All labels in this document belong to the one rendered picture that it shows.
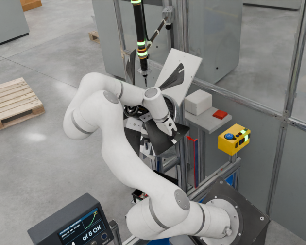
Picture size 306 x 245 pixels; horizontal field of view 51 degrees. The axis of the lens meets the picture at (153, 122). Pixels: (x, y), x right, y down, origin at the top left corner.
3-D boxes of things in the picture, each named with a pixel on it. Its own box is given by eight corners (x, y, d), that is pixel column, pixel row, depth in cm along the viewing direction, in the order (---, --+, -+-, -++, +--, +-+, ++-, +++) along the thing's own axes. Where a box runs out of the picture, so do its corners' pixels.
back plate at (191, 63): (118, 134, 225) (116, 134, 224) (159, 43, 216) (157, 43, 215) (169, 171, 190) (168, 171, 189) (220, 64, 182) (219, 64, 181)
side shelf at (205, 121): (195, 101, 251) (195, 98, 249) (231, 119, 227) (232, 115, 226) (172, 114, 239) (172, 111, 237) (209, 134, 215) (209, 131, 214)
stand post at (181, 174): (181, 202, 276) (174, 85, 209) (188, 208, 270) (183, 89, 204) (177, 205, 274) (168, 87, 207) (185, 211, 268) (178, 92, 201)
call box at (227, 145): (235, 137, 189) (236, 122, 183) (249, 144, 182) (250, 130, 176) (217, 150, 181) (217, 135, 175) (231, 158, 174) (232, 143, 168)
